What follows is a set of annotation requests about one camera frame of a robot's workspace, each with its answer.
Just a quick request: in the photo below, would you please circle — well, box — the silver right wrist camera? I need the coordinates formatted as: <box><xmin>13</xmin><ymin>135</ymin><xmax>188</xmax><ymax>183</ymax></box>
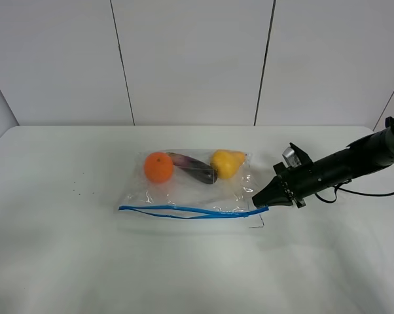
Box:
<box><xmin>282</xmin><ymin>147</ymin><xmax>300</xmax><ymax>168</ymax></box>

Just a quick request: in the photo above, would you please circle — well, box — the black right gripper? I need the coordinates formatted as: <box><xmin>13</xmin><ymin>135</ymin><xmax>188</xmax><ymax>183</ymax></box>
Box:
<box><xmin>252</xmin><ymin>143</ymin><xmax>327</xmax><ymax>208</ymax></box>

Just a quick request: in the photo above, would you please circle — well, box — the yellow pear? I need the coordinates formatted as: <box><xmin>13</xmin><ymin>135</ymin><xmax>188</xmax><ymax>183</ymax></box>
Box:
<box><xmin>210</xmin><ymin>150</ymin><xmax>246</xmax><ymax>179</ymax></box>

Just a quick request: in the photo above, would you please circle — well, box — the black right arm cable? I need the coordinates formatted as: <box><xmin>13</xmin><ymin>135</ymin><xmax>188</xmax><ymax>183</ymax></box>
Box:
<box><xmin>314</xmin><ymin>113</ymin><xmax>394</xmax><ymax>203</ymax></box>

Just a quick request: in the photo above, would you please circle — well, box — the orange fruit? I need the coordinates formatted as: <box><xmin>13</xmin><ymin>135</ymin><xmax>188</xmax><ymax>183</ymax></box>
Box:
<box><xmin>143</xmin><ymin>152</ymin><xmax>174</xmax><ymax>184</ymax></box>

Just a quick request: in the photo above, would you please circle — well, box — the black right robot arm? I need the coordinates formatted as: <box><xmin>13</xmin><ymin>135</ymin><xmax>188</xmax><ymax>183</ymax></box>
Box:
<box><xmin>252</xmin><ymin>116</ymin><xmax>394</xmax><ymax>209</ymax></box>

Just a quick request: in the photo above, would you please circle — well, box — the clear zip bag blue seal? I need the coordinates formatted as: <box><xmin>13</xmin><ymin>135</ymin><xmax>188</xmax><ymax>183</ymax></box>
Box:
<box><xmin>116</xmin><ymin>149</ymin><xmax>269</xmax><ymax>220</ymax></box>

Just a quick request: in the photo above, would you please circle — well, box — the purple eggplant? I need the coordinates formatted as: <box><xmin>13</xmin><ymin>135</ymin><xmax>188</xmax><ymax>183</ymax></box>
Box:
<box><xmin>167</xmin><ymin>152</ymin><xmax>218</xmax><ymax>184</ymax></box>

